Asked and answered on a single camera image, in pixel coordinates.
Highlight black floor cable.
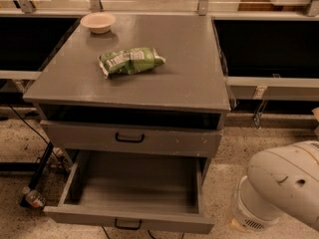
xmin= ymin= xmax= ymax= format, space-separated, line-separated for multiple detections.
xmin=6 ymin=103 xmax=69 ymax=172

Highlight grey drawer cabinet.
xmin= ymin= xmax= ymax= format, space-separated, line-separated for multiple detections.
xmin=22 ymin=13 xmax=232 ymax=184

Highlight grey top drawer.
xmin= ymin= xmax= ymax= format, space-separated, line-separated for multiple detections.
xmin=41 ymin=120 xmax=221 ymax=157

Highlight beige bowl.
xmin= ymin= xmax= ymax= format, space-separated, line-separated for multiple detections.
xmin=80 ymin=12 xmax=116 ymax=34

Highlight green chip bag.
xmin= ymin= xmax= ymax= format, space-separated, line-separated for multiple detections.
xmin=98 ymin=47 xmax=165 ymax=78

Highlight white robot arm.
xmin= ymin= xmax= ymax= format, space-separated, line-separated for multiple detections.
xmin=229 ymin=140 xmax=319 ymax=232

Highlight black cable under cabinet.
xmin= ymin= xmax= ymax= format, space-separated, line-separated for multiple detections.
xmin=101 ymin=226 xmax=185 ymax=239

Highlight plastic water bottle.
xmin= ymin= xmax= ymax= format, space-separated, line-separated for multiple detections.
xmin=22 ymin=186 xmax=46 ymax=208

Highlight black metal stand leg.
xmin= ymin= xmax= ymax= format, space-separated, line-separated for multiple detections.
xmin=20 ymin=142 xmax=53 ymax=207

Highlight grey drawer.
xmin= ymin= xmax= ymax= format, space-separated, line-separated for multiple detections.
xmin=45 ymin=151 xmax=213 ymax=234
xmin=41 ymin=120 xmax=221 ymax=157

